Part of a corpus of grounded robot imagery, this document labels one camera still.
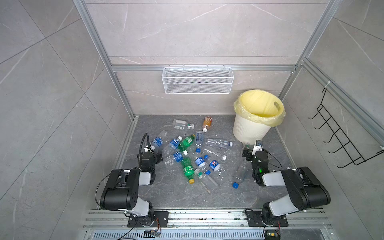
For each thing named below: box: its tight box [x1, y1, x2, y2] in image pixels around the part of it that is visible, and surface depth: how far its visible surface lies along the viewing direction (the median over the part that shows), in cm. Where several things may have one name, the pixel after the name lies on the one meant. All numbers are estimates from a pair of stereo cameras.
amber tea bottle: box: [202, 116, 213, 133], surface depth 112 cm
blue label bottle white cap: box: [161, 135, 183, 158], surface depth 99 cm
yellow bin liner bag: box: [233, 89, 286, 127], surface depth 95 cm
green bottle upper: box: [178, 134, 196, 152], surface depth 100 cm
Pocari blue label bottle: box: [164, 150, 188, 167], surface depth 92 cm
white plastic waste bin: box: [233, 113, 272, 145], surface depth 94 cm
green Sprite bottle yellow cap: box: [181, 157, 195, 184], surface depth 88 cm
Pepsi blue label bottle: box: [204, 155, 225, 176], surface depth 90 cm
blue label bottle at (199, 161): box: [194, 148, 208, 171], surface depth 90 cm
